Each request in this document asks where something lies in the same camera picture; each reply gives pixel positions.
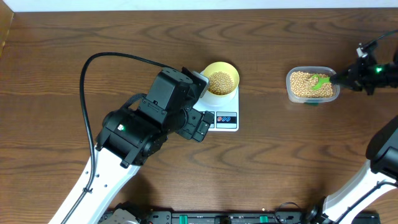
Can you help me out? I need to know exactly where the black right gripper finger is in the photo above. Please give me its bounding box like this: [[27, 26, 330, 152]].
[[330, 68, 351, 82], [330, 77, 351, 90]]

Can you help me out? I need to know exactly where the green plastic measuring scoop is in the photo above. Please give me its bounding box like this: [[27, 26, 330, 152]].
[[310, 74, 330, 90]]

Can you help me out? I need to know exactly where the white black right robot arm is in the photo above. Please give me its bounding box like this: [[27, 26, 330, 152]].
[[305, 47, 397, 223]]

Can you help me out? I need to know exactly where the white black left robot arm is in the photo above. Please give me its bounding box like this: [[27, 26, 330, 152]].
[[51, 68, 214, 223]]

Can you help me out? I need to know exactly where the yellow plastic bowl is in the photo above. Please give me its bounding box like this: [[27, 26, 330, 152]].
[[203, 62, 240, 97]]

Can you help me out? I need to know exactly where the white digital kitchen scale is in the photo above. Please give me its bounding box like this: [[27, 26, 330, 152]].
[[194, 87, 239, 132]]

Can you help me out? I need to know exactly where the clear container of soybeans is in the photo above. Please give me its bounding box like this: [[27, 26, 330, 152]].
[[286, 66, 340, 104]]

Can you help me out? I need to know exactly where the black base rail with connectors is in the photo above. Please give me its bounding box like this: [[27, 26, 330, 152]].
[[99, 202, 382, 224]]

